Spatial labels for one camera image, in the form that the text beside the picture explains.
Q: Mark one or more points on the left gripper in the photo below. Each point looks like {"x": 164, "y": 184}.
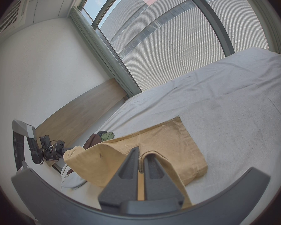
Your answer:
{"x": 53, "y": 155}

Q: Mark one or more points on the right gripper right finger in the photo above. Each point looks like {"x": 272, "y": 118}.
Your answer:
{"x": 160, "y": 184}

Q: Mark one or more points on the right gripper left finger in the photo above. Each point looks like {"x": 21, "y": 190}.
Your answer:
{"x": 121, "y": 184}

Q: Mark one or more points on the tan shorts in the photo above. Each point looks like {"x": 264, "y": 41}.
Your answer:
{"x": 178, "y": 149}

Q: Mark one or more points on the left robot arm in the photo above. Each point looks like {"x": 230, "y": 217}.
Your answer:
{"x": 34, "y": 151}

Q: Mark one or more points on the bed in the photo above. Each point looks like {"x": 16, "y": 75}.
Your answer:
{"x": 224, "y": 114}

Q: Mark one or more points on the pale blue garment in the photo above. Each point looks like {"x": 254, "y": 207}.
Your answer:
{"x": 71, "y": 179}

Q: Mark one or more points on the brown garment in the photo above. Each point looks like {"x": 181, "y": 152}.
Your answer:
{"x": 92, "y": 140}

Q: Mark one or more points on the olive green garment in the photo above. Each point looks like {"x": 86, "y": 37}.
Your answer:
{"x": 107, "y": 136}

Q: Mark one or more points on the dark blue garment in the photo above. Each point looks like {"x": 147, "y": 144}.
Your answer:
{"x": 101, "y": 132}

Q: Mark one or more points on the grey-green curtain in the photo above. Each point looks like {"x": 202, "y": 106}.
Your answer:
{"x": 269, "y": 20}
{"x": 103, "y": 50}

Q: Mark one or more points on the window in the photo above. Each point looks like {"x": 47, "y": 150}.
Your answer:
{"x": 178, "y": 43}

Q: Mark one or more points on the white ceiling air vent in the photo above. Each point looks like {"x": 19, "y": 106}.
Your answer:
{"x": 13, "y": 15}

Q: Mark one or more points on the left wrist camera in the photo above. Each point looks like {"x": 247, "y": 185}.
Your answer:
{"x": 59, "y": 144}

